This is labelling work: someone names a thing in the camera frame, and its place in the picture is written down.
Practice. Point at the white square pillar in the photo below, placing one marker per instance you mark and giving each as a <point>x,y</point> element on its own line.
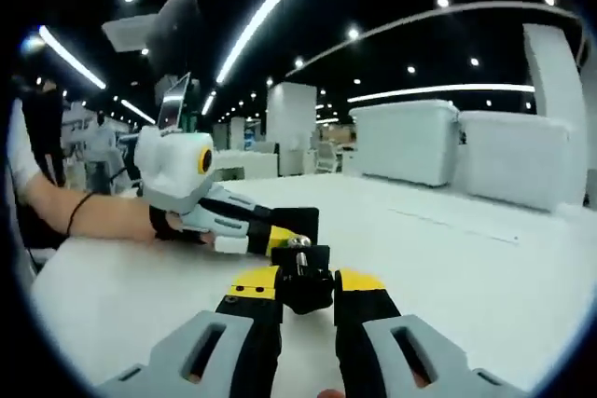
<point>289,127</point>
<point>555,81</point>

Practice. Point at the white plastic storage bin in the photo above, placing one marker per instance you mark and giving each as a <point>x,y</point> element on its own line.
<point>513,160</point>
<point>401,146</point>

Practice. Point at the silver tilted monitor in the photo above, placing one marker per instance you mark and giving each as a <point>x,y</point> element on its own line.
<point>173,104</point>

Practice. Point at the white background desk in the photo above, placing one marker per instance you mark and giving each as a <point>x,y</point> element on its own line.
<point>247,165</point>

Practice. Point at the ceiling air conditioner unit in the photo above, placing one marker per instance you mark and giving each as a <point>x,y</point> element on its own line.
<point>130,32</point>

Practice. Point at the person's left hand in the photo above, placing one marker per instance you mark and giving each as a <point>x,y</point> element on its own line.
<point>173,225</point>

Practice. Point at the round ceiling spotlights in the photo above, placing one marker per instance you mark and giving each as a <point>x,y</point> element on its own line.
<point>442,1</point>

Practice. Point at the straight ceiling light strip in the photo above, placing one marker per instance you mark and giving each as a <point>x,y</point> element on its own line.
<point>443,89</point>

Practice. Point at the black wrist band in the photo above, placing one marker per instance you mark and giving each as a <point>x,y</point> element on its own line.
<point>71,221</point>

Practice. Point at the long curved ceiling light strip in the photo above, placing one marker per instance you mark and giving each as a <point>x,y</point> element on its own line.
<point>259,16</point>

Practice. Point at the black fixed fixture clamp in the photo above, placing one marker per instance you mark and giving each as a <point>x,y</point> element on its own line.
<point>298,221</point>

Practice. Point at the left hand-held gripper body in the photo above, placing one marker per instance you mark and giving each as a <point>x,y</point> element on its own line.
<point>172,165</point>

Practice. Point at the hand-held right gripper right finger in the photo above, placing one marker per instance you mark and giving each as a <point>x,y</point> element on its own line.
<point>364,319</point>

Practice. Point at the retaining clip screw with knob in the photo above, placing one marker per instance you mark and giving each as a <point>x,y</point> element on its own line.
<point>308,297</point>

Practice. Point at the dark flat panel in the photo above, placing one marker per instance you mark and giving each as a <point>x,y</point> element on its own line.
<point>179,30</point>

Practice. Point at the person in white shirt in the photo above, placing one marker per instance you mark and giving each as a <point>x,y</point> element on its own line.
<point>21,151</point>

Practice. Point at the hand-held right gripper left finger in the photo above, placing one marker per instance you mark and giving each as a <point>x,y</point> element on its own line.
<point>247,323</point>

